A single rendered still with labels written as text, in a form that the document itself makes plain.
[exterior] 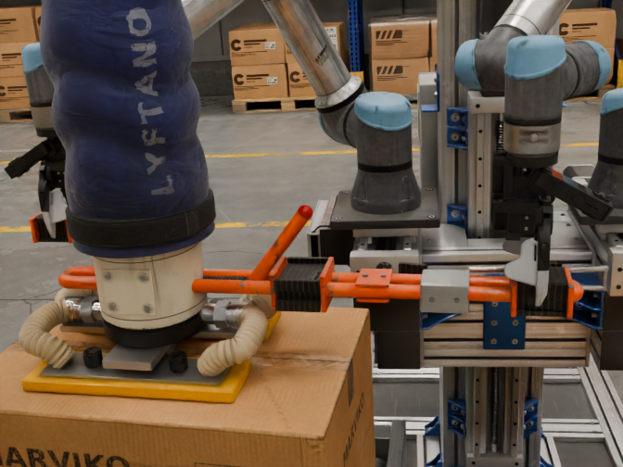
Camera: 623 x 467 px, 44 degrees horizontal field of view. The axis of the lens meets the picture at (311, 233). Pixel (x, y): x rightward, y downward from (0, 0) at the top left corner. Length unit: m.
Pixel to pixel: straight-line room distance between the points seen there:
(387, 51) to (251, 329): 7.13
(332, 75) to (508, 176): 0.68
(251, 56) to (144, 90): 7.34
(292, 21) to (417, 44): 6.57
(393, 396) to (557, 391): 0.52
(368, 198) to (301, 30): 0.37
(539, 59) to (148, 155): 0.54
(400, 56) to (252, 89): 1.60
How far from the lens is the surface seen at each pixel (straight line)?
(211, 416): 1.14
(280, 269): 1.20
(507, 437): 2.04
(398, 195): 1.62
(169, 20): 1.12
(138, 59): 1.09
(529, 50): 1.06
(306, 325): 1.36
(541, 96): 1.06
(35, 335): 1.28
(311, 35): 1.66
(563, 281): 1.15
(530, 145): 1.08
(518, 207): 1.10
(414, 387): 2.61
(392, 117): 1.59
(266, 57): 8.41
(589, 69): 1.15
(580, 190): 1.12
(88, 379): 1.25
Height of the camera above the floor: 1.55
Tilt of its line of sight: 20 degrees down
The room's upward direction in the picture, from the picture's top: 4 degrees counter-clockwise
